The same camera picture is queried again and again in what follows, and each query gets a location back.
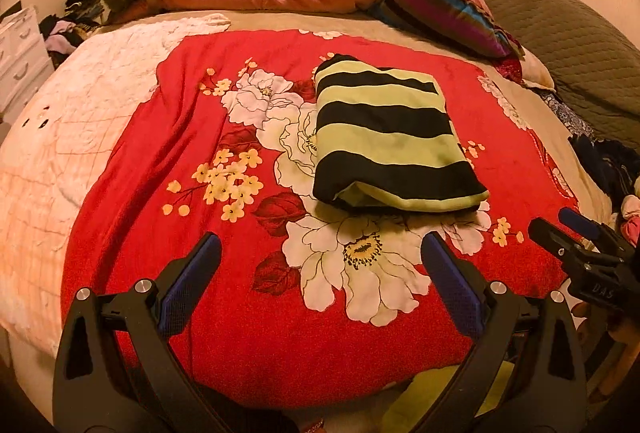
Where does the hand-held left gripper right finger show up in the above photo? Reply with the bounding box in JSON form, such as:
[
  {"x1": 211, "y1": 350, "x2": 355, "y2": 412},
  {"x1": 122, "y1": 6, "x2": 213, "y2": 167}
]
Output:
[{"x1": 421, "y1": 233, "x2": 589, "y2": 433}]

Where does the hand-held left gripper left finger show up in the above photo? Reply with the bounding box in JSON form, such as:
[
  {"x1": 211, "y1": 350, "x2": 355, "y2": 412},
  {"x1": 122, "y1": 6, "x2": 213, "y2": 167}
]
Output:
[{"x1": 52, "y1": 233, "x2": 223, "y2": 433}]

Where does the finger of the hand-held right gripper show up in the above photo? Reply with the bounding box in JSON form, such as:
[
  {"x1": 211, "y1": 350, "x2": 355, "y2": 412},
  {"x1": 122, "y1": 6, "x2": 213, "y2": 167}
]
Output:
[
  {"x1": 528, "y1": 217, "x2": 591, "y2": 272},
  {"x1": 558, "y1": 207, "x2": 609, "y2": 242}
]

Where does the green black striped frog sweater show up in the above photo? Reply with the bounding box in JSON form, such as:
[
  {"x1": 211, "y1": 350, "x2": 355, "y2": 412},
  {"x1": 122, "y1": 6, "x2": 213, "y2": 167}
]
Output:
[{"x1": 312, "y1": 54, "x2": 491, "y2": 214}]

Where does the pile of mixed clothes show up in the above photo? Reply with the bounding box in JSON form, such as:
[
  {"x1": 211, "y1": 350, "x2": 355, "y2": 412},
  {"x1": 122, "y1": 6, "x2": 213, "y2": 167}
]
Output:
[{"x1": 39, "y1": 0, "x2": 108, "y2": 64}]

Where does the dark floral cloth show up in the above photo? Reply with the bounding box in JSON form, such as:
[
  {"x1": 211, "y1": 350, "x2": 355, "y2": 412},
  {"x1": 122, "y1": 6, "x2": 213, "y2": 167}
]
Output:
[{"x1": 537, "y1": 88, "x2": 640, "y2": 214}]

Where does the red floral blanket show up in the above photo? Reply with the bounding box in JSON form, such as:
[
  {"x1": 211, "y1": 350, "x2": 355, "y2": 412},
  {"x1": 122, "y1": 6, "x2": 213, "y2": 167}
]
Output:
[{"x1": 60, "y1": 29, "x2": 583, "y2": 411}]

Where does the white pillow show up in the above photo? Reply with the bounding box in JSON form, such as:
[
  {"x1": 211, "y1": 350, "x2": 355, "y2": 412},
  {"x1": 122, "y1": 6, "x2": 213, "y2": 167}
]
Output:
[{"x1": 517, "y1": 55, "x2": 556, "y2": 88}]

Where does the dark red cloth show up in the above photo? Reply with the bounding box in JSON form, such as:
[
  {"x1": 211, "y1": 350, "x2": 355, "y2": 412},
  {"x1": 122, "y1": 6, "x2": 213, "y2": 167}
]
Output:
[{"x1": 495, "y1": 53, "x2": 523, "y2": 81}]

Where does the white pink plaid blanket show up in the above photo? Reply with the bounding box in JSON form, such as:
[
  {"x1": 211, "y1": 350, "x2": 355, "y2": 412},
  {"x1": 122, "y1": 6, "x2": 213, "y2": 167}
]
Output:
[{"x1": 0, "y1": 13, "x2": 232, "y2": 359}]

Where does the multicolour striped pillow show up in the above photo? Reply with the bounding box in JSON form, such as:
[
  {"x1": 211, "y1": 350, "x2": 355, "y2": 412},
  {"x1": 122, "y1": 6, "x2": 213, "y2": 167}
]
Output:
[{"x1": 372, "y1": 0, "x2": 526, "y2": 58}]

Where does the white drawer chest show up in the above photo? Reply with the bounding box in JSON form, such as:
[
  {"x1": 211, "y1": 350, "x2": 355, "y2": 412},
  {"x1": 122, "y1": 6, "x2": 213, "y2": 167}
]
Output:
[{"x1": 0, "y1": 5, "x2": 56, "y2": 124}]

